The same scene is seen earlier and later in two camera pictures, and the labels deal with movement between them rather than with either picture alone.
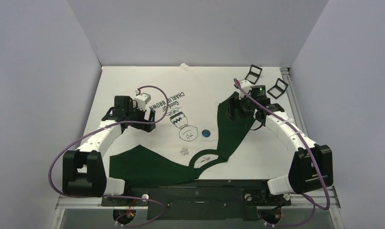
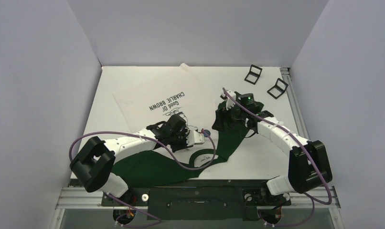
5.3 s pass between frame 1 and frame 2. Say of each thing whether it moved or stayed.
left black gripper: moved
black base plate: stayed
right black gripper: moved
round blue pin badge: stayed
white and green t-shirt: stayed
